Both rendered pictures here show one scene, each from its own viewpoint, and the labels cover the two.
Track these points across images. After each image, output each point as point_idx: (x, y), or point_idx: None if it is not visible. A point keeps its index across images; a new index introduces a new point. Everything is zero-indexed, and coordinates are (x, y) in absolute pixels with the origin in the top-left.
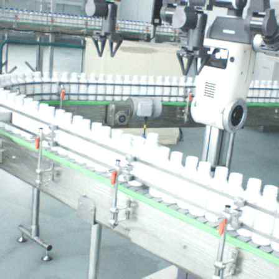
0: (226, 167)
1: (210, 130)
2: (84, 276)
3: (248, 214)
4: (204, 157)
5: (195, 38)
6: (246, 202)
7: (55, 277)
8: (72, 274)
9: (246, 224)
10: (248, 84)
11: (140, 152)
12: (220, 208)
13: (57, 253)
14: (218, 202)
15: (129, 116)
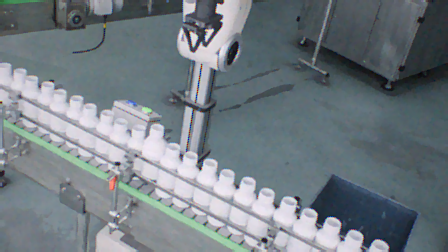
0: None
1: (200, 67)
2: (49, 203)
3: (281, 236)
4: (193, 96)
5: (206, 9)
6: (281, 227)
7: (15, 209)
8: (35, 202)
9: (279, 245)
10: (246, 16)
11: (142, 147)
12: (246, 222)
13: (11, 175)
14: (245, 217)
15: (85, 15)
